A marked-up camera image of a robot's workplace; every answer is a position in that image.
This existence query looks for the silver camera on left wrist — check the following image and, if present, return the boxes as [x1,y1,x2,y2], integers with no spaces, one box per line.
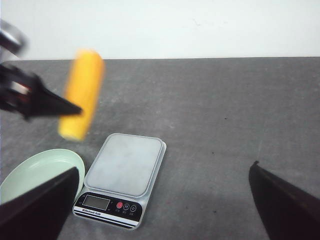
[0,18,28,56]

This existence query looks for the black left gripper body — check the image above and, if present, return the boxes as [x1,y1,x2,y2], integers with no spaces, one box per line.
[0,64,38,115]

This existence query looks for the yellow corn cob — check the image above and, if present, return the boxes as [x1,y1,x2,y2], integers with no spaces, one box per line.
[57,49,105,142]

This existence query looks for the silver digital kitchen scale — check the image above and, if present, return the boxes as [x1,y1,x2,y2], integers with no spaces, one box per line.
[72,133,167,230]

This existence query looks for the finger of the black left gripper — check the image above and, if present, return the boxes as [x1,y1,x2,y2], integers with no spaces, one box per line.
[24,75,82,119]

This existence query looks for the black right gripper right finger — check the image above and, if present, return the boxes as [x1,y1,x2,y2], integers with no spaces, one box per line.
[248,161,320,240]

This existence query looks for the light green plate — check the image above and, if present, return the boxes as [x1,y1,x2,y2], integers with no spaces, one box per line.
[0,148,85,204]

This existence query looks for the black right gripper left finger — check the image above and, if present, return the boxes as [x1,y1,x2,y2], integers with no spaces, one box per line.
[0,167,80,240]

